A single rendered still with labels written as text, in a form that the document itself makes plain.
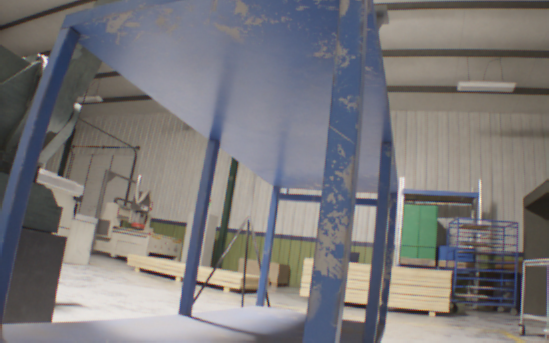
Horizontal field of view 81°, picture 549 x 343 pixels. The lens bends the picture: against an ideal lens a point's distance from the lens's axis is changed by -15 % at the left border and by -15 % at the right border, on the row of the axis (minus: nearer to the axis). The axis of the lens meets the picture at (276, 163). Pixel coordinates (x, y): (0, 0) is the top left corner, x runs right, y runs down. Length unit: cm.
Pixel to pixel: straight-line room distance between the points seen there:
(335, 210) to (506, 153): 1086
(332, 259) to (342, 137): 16
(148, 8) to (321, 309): 65
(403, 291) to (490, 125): 653
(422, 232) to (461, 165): 273
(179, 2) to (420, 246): 852
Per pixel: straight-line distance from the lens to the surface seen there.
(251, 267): 979
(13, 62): 171
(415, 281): 633
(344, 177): 48
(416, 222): 905
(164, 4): 80
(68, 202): 270
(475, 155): 1108
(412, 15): 828
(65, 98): 176
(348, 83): 53
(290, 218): 1099
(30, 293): 172
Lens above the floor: 54
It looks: 15 degrees up
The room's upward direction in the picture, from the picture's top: 8 degrees clockwise
